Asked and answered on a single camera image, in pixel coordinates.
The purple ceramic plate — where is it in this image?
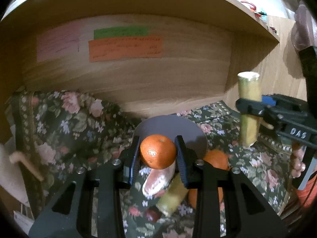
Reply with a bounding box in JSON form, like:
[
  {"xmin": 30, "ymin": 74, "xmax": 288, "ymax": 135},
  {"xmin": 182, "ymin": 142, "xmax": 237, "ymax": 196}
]
[{"xmin": 133, "ymin": 115, "xmax": 208, "ymax": 158}]

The brown round hanging object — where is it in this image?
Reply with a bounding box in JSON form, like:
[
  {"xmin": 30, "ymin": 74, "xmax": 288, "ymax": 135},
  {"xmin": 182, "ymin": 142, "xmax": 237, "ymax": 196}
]
[{"xmin": 291, "ymin": 1, "xmax": 316, "ymax": 54}]

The white blue box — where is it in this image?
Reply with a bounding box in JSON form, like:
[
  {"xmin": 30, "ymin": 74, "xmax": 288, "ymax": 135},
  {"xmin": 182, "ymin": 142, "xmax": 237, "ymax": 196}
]
[{"xmin": 13, "ymin": 211, "xmax": 34, "ymax": 235}]

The wooden shelf board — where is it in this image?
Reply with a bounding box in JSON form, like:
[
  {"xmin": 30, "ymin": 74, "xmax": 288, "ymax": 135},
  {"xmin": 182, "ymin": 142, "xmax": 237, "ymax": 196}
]
[{"xmin": 1, "ymin": 0, "xmax": 278, "ymax": 40}]

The large orange with sticker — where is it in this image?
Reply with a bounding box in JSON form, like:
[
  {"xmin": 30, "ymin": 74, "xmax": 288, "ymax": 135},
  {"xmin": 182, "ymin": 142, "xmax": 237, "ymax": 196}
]
[{"xmin": 187, "ymin": 186, "xmax": 225, "ymax": 210}]

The right hand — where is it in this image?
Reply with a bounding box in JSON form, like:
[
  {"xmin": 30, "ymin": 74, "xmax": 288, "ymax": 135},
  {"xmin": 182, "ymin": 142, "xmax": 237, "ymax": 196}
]
[{"xmin": 290, "ymin": 141, "xmax": 306, "ymax": 178}]

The green paper note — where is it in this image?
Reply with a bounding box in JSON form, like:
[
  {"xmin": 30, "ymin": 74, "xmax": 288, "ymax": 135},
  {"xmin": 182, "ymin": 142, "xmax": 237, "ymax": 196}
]
[{"xmin": 94, "ymin": 26, "xmax": 149, "ymax": 40}]

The orange sleeve forearm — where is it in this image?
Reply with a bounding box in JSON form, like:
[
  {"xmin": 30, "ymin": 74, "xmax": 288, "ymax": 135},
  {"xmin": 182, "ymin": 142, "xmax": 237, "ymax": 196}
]
[{"xmin": 295, "ymin": 173, "xmax": 317, "ymax": 209}]

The green floral cloth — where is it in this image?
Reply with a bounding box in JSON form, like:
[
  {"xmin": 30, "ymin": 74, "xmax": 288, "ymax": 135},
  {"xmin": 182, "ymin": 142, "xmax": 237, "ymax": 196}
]
[{"xmin": 9, "ymin": 91, "xmax": 291, "ymax": 237}]

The peeled pomelo segment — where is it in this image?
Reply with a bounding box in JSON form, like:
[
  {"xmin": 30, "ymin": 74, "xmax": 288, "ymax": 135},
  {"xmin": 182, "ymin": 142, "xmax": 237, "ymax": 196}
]
[{"xmin": 142, "ymin": 161, "xmax": 176, "ymax": 197}]

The dark red plum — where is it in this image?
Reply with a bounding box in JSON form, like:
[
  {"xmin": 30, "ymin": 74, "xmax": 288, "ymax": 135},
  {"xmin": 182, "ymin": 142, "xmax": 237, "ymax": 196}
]
[{"xmin": 145, "ymin": 206, "xmax": 162, "ymax": 223}]

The orange paper note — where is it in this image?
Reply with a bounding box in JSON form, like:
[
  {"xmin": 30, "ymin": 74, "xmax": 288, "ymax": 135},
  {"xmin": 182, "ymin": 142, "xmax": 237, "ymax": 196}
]
[{"xmin": 89, "ymin": 36, "xmax": 163, "ymax": 62}]

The small orange mandarin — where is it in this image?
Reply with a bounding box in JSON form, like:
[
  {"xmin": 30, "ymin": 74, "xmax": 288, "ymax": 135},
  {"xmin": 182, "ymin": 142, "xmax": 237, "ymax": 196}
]
[{"xmin": 140, "ymin": 134, "xmax": 177, "ymax": 170}]

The pink paper note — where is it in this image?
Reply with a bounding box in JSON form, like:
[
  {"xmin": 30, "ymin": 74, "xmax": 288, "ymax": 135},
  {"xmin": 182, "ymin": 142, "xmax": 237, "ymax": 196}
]
[{"xmin": 36, "ymin": 21, "xmax": 80, "ymax": 63}]

